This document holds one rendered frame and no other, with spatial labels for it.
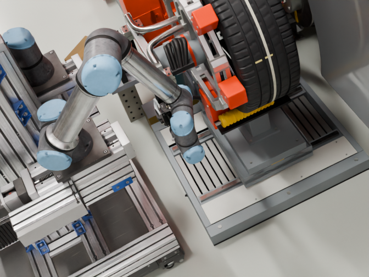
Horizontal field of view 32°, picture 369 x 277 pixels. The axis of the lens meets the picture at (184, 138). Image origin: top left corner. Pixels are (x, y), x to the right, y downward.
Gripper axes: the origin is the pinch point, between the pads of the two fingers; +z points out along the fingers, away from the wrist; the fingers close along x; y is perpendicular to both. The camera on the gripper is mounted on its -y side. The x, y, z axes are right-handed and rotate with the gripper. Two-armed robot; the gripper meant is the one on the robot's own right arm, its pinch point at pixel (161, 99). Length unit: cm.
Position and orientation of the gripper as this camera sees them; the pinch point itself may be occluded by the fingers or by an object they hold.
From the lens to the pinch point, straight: 249.3
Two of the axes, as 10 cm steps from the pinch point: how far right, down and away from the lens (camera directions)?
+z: -3.8, -6.5, 6.6
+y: -2.2, -6.3, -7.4
